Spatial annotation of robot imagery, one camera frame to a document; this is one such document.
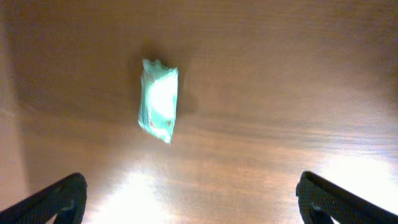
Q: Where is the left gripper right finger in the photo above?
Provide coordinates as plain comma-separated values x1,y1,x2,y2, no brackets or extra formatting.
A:
296,171,397,224

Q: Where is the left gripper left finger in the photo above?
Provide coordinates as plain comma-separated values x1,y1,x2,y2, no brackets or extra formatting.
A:
1,172,87,224

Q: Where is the teal wet wipes packet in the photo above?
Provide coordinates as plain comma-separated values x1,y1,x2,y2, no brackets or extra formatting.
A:
138,59,179,144

